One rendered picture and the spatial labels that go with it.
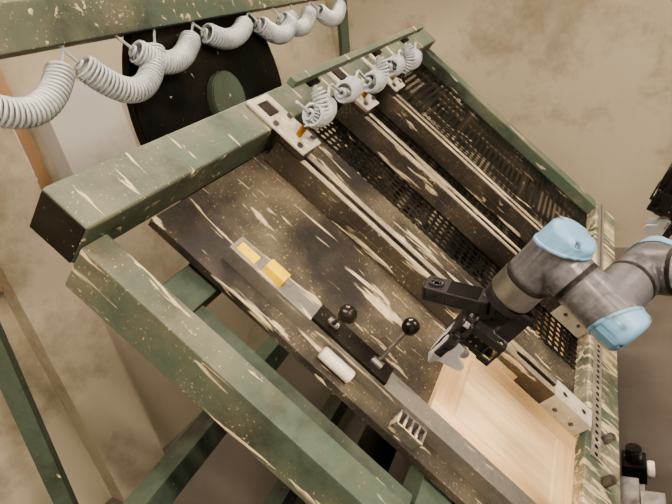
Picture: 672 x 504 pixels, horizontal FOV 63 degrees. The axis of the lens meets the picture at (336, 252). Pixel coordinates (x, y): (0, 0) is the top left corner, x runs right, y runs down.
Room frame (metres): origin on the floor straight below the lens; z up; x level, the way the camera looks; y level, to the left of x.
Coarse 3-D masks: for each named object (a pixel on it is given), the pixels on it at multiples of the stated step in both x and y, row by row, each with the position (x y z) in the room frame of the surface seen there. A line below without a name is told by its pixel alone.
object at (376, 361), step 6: (408, 318) 0.96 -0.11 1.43; (414, 318) 0.96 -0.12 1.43; (402, 324) 0.96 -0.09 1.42; (408, 324) 0.95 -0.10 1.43; (414, 324) 0.94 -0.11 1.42; (402, 330) 0.95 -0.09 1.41; (408, 330) 0.94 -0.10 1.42; (414, 330) 0.94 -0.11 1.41; (402, 336) 0.95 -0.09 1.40; (396, 342) 0.95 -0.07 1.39; (390, 348) 0.95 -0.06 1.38; (384, 354) 0.95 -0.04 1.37; (372, 360) 0.94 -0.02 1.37; (378, 360) 0.94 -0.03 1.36; (378, 366) 0.94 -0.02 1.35
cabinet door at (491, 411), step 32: (448, 384) 1.03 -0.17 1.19; (480, 384) 1.08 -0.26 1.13; (512, 384) 1.13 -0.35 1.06; (448, 416) 0.95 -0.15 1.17; (480, 416) 0.99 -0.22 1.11; (512, 416) 1.04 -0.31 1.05; (544, 416) 1.09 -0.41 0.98; (480, 448) 0.91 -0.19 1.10; (512, 448) 0.96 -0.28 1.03; (544, 448) 1.00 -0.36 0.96; (512, 480) 0.88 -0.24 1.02; (544, 480) 0.92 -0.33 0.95
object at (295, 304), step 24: (240, 240) 1.08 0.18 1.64; (240, 264) 1.04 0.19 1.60; (264, 264) 1.05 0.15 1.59; (264, 288) 1.02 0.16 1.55; (288, 288) 1.03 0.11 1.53; (288, 312) 1.00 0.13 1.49; (312, 312) 1.00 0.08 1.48; (312, 336) 0.98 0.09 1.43; (408, 408) 0.90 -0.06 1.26; (432, 432) 0.88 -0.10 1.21; (456, 432) 0.90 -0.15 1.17; (456, 456) 0.86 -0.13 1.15; (480, 456) 0.87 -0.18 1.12; (480, 480) 0.84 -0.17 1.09; (504, 480) 0.85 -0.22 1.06
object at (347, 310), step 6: (342, 306) 0.91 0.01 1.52; (348, 306) 0.90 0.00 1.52; (342, 312) 0.89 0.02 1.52; (348, 312) 0.89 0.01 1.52; (354, 312) 0.89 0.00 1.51; (330, 318) 0.98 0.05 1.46; (336, 318) 0.95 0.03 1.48; (342, 318) 0.89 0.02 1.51; (348, 318) 0.89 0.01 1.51; (354, 318) 0.89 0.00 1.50; (330, 324) 0.98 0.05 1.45; (336, 324) 0.98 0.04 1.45
